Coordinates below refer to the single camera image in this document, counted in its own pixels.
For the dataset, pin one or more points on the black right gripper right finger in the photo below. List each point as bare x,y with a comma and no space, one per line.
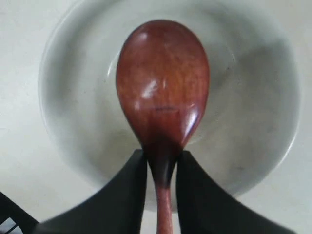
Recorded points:
205,208

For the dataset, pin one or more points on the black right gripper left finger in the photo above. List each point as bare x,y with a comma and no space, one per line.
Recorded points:
116,209

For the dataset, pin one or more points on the white ceramic bowl black flowers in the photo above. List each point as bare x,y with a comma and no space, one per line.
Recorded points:
252,110

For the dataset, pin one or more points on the dark red wooden spoon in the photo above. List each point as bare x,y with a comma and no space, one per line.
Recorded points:
162,84

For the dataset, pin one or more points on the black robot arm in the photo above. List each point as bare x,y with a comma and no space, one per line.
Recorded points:
14,220

